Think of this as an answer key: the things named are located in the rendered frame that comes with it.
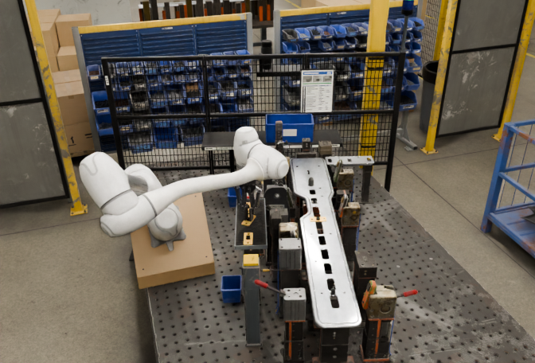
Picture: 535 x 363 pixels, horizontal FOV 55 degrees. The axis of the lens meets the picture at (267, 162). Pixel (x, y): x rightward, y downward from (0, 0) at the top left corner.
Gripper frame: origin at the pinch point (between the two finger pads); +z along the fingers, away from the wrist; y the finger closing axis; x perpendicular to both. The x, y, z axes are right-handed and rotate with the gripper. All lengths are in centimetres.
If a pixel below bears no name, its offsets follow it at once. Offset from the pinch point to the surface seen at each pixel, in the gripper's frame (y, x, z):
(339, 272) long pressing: 43.1, -0.9, 20.1
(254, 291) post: 13.7, -26.4, 19.1
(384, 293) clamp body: 64, -13, 14
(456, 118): 75, 352, 86
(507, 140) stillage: 114, 203, 37
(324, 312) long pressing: 44, -26, 20
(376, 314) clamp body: 63, -17, 23
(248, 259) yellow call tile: 11.2, -25.2, 4.1
